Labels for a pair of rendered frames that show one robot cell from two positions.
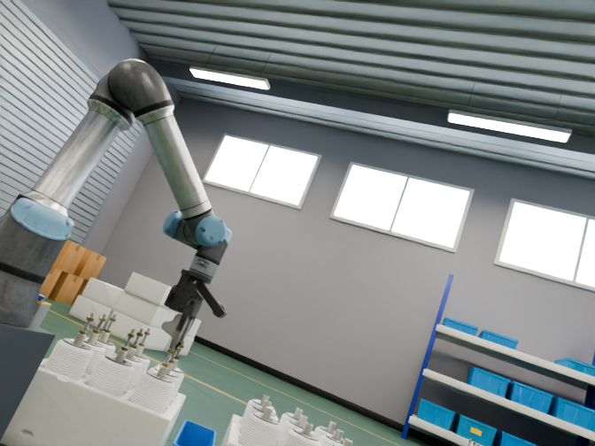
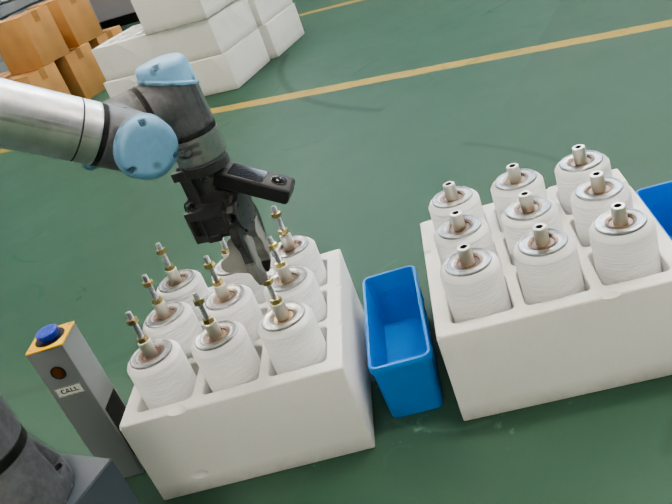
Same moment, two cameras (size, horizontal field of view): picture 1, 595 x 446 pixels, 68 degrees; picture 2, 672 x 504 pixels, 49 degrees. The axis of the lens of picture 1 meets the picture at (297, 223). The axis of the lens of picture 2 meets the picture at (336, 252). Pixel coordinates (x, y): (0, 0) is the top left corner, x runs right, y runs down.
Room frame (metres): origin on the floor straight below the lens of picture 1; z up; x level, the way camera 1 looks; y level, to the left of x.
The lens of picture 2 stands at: (0.30, -0.15, 0.87)
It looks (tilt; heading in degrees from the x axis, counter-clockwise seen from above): 27 degrees down; 13
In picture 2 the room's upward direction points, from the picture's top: 21 degrees counter-clockwise
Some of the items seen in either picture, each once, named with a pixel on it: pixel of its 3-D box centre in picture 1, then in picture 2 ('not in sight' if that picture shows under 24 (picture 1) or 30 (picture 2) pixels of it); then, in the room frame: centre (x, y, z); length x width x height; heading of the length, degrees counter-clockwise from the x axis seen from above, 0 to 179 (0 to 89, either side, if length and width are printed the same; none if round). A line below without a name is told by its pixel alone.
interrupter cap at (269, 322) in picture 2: (159, 377); (283, 316); (1.29, 0.19, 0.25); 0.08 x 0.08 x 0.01
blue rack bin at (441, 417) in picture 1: (434, 413); not in sight; (5.30, -2.29, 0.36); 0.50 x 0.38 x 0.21; 159
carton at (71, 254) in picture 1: (61, 254); (28, 40); (4.76, 2.15, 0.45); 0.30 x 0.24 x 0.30; 70
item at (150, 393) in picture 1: (144, 411); (302, 359); (1.29, 0.19, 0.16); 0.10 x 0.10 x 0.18
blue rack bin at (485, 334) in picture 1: (496, 342); not in sight; (5.11, -2.68, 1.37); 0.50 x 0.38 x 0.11; 158
